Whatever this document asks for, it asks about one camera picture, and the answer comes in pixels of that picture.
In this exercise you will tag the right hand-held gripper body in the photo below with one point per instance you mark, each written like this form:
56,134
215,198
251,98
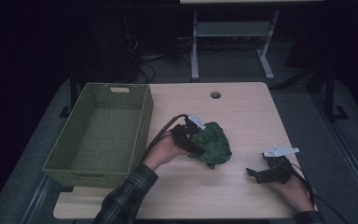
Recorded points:
276,165

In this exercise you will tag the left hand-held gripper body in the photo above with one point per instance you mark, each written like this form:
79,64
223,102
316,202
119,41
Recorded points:
183,133

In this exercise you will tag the green plush garment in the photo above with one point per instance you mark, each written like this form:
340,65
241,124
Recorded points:
214,146

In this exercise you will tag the green woven basket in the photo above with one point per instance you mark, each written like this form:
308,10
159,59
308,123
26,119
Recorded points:
105,130

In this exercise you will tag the person's left hand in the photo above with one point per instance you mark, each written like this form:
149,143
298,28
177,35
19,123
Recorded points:
163,151

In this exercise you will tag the person's right hand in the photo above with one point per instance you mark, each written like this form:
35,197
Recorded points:
292,193

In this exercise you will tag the black tripod leg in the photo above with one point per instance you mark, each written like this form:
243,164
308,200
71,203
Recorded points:
295,77

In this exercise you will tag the black metal stand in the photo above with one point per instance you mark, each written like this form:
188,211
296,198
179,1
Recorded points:
331,93

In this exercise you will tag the white metal stand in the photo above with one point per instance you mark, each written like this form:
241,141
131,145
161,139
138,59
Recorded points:
230,29

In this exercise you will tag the metal floor rail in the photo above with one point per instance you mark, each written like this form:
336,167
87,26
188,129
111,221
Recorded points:
348,149
35,199

